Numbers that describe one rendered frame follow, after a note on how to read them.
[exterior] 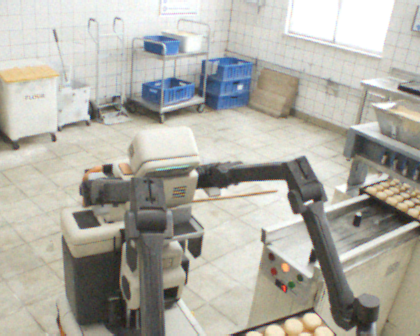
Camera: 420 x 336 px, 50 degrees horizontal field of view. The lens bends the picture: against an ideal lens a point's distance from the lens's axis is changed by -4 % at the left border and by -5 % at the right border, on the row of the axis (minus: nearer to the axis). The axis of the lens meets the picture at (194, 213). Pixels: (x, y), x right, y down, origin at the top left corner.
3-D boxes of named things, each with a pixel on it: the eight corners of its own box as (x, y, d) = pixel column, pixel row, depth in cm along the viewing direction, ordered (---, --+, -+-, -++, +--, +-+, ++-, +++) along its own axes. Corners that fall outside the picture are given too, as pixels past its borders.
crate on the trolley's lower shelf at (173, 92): (171, 91, 612) (172, 77, 602) (193, 98, 593) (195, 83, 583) (141, 99, 573) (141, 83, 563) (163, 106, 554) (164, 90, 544)
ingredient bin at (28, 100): (12, 153, 448) (5, 75, 410) (-9, 133, 489) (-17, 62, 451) (62, 142, 480) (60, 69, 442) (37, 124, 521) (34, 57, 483)
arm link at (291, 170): (316, 149, 131) (290, 159, 127) (327, 195, 133) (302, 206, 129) (232, 160, 171) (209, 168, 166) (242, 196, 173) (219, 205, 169)
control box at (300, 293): (266, 271, 199) (272, 244, 192) (307, 303, 182) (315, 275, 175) (260, 274, 197) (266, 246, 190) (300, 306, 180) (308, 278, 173)
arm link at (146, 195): (173, 173, 112) (133, 172, 108) (172, 231, 112) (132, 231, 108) (121, 180, 152) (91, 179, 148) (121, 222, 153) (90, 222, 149)
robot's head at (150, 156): (123, 147, 164) (134, 127, 151) (177, 141, 173) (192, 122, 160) (133, 185, 161) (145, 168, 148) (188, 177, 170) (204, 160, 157)
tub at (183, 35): (177, 44, 589) (178, 29, 579) (204, 50, 567) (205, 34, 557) (158, 47, 564) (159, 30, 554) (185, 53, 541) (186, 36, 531)
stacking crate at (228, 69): (229, 70, 658) (231, 56, 648) (251, 77, 634) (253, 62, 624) (200, 74, 619) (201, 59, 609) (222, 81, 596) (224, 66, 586)
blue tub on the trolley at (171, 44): (158, 48, 559) (159, 34, 551) (181, 54, 536) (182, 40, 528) (139, 49, 540) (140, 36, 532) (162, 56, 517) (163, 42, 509)
